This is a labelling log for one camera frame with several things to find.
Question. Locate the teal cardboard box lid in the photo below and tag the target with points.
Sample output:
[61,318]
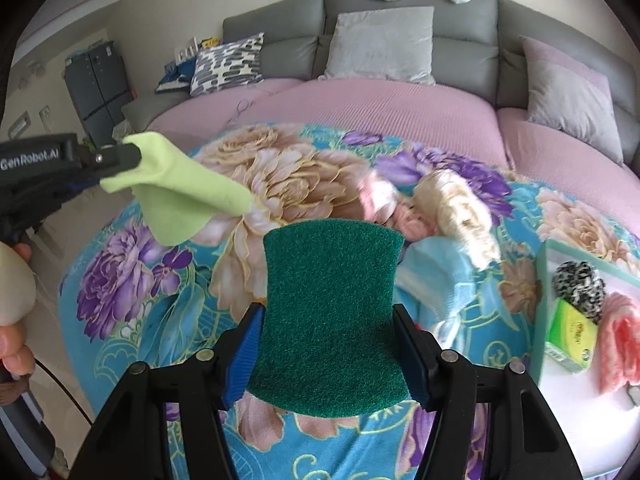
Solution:
[565,410]

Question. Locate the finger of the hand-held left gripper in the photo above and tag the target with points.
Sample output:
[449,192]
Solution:
[75,189]
[115,157]

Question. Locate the plain grey pillow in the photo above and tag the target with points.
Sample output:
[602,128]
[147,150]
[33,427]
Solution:
[380,45]

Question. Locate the person's left hand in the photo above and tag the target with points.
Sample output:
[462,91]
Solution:
[15,345]

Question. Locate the blue face mask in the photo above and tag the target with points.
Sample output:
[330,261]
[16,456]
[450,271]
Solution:
[435,265]

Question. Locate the cream lace cloth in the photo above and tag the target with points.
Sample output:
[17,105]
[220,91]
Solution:
[465,215]

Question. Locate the dark grey refrigerator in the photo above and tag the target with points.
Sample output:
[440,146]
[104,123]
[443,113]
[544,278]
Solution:
[100,90]

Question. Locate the green and yellow sponge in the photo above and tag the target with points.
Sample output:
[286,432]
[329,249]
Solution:
[325,310]

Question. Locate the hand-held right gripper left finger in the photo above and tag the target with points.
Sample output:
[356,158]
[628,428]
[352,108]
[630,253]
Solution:
[245,355]

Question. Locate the pink and white striped cloth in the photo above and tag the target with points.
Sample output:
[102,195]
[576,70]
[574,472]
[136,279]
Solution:
[620,340]

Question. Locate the green tissue pack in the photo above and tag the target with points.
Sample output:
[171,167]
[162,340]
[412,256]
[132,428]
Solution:
[570,335]

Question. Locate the grey leather sofa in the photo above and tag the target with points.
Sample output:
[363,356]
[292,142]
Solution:
[460,15]

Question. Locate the lilac sofa seat cover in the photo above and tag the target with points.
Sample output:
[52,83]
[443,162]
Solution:
[375,105]

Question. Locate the yellow box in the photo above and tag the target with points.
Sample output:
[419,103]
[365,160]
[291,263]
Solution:
[210,43]

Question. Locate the light green cloth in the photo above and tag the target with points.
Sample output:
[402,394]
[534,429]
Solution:
[170,195]

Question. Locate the grey and lilac pillow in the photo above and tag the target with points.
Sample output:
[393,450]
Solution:
[565,95]

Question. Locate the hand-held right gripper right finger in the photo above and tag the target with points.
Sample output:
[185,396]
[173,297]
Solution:
[412,355]

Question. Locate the floral blanket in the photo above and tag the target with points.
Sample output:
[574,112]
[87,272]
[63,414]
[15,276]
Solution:
[165,285]

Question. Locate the black and white scrunchie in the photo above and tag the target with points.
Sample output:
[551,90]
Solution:
[577,285]

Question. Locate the black and white patterned pillow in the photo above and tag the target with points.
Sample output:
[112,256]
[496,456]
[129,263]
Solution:
[225,65]

